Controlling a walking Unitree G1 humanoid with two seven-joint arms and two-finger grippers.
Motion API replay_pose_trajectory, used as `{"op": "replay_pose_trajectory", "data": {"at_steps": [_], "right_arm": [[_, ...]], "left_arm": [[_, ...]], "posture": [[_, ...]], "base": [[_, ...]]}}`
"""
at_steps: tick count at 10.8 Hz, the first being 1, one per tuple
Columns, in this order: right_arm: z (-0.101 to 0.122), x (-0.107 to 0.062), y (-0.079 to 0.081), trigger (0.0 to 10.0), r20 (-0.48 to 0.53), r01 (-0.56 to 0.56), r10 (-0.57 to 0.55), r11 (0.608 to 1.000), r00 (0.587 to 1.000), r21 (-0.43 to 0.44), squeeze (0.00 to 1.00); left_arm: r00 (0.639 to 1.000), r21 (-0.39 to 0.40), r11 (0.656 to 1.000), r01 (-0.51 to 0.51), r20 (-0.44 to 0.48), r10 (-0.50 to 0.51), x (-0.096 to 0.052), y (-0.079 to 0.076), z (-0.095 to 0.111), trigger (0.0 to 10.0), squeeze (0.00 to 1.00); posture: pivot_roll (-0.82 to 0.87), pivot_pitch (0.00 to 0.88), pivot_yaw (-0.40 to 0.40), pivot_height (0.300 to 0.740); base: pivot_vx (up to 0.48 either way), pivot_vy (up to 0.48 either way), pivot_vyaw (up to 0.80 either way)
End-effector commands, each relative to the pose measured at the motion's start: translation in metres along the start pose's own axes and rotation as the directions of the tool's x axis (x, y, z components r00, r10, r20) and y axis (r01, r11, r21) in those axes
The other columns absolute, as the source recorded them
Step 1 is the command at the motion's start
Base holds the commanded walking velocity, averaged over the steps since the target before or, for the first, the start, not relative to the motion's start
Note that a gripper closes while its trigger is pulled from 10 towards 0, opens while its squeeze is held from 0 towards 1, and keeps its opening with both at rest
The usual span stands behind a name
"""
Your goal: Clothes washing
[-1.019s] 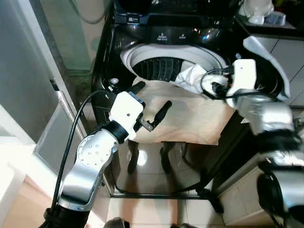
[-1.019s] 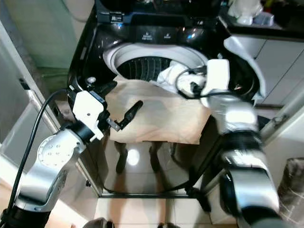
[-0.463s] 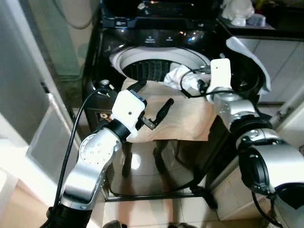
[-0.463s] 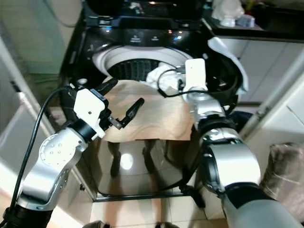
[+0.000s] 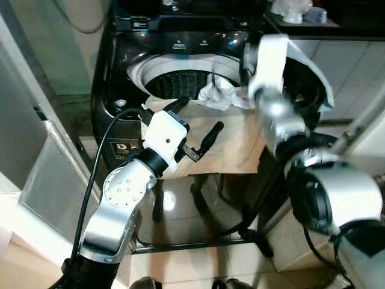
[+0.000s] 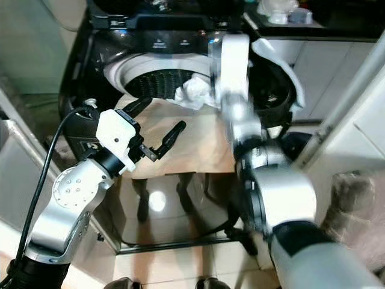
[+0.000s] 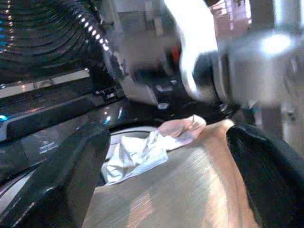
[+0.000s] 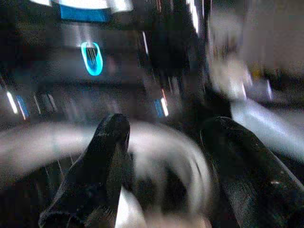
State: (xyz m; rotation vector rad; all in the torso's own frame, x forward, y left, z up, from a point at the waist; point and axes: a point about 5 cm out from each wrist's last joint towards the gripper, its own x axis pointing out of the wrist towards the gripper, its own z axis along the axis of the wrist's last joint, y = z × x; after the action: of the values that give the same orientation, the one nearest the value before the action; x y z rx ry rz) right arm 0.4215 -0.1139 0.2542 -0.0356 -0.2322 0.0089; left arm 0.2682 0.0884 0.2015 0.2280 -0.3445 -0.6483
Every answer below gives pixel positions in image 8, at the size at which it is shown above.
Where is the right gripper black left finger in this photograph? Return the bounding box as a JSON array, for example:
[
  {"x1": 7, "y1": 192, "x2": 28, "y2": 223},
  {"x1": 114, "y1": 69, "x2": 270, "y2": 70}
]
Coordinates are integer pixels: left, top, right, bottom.
[{"x1": 39, "y1": 113, "x2": 131, "y2": 228}]

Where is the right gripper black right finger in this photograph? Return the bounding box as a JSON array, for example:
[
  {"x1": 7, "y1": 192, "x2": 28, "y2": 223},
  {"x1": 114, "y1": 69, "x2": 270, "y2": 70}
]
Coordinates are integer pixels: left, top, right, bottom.
[{"x1": 200, "y1": 116, "x2": 304, "y2": 228}]

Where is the black top-load washing machine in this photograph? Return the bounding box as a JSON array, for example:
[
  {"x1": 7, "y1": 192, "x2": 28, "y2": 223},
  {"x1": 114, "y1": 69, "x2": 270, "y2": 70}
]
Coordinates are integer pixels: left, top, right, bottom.
[{"x1": 0, "y1": 0, "x2": 304, "y2": 228}]

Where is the teal oval washer emblem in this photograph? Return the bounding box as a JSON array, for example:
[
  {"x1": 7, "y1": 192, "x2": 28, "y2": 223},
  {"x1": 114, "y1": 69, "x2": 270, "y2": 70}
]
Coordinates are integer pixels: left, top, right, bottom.
[{"x1": 80, "y1": 40, "x2": 104, "y2": 77}]

